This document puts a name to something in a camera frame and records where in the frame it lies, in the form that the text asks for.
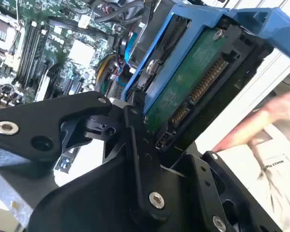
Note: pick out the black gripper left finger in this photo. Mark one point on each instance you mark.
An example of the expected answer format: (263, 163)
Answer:
(26, 125)

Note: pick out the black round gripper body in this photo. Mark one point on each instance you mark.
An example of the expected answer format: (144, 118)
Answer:
(91, 200)

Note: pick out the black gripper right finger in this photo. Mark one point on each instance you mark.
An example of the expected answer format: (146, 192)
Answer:
(203, 183)

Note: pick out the hard disk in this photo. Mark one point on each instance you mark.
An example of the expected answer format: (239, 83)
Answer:
(183, 79)

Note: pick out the person's bare hand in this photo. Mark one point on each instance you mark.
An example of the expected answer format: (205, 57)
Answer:
(285, 106)

